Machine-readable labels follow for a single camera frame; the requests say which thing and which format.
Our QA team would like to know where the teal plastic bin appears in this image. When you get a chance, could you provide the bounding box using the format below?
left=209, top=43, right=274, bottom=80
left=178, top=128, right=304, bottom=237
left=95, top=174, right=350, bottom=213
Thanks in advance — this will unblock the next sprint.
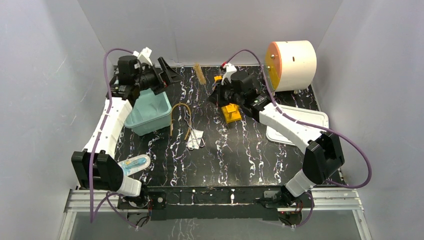
left=124, top=89, right=172, bottom=136

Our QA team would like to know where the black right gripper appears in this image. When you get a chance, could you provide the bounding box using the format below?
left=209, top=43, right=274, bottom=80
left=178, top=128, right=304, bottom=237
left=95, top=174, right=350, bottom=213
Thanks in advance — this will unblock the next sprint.
left=206, top=79, right=244, bottom=108

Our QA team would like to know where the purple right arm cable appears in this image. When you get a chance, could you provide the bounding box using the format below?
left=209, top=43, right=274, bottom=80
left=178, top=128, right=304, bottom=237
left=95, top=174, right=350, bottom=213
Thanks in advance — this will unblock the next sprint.
left=221, top=49, right=373, bottom=228

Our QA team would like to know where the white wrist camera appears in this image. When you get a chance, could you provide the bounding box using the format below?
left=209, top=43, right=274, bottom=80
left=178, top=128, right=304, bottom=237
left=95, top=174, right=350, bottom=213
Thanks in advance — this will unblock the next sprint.
left=132, top=47, right=154, bottom=66
left=221, top=63, right=237, bottom=85

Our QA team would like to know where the brown test tube brush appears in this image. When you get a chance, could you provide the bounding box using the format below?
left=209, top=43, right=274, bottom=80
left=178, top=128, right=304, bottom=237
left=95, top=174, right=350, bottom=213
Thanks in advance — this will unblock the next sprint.
left=193, top=63, right=214, bottom=97

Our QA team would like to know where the packaged blue pipette bulb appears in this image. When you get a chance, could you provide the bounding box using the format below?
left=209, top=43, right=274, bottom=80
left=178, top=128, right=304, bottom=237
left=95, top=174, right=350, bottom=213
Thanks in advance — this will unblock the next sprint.
left=117, top=154, right=151, bottom=177

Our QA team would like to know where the white plastic bin lid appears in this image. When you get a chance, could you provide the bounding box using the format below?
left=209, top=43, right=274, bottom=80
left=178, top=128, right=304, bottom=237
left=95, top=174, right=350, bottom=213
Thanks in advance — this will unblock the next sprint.
left=266, top=104, right=329, bottom=146

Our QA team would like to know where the cream cylindrical drum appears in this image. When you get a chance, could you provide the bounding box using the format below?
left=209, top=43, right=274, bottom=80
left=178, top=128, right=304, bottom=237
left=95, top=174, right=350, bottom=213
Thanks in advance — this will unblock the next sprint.
left=264, top=40, right=317, bottom=92

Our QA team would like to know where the white packet with clips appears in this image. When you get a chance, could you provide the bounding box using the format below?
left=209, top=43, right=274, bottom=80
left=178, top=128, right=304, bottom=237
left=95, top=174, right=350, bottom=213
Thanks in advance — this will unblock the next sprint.
left=186, top=129, right=205, bottom=151

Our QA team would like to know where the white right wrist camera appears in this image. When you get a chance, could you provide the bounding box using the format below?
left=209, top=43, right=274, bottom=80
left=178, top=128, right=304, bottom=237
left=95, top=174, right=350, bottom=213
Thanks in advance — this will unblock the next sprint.
left=221, top=63, right=237, bottom=85

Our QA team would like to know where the aluminium frame rail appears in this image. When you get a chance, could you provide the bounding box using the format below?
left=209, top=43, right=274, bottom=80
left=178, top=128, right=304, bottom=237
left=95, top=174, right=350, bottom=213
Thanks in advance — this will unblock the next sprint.
left=64, top=187, right=364, bottom=213

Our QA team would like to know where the yellow test tube rack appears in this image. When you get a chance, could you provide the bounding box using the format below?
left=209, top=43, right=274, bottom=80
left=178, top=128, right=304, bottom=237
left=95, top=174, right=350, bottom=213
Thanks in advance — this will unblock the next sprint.
left=213, top=75, right=242, bottom=124

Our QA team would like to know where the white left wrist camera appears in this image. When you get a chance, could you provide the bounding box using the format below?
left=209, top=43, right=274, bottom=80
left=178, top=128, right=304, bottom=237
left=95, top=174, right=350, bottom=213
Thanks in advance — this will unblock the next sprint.
left=132, top=47, right=154, bottom=66

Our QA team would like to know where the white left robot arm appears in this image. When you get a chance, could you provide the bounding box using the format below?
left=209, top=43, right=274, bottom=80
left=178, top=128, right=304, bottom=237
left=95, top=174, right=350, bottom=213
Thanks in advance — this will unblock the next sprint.
left=71, top=55, right=184, bottom=208

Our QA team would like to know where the brown rubber tubing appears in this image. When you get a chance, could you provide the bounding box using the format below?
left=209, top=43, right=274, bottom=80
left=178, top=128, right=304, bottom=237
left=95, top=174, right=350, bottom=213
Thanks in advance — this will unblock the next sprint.
left=169, top=102, right=194, bottom=140

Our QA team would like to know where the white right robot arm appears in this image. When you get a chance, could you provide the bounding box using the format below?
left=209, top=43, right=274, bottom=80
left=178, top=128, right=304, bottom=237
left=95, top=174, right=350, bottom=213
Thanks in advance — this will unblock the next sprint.
left=208, top=75, right=345, bottom=207

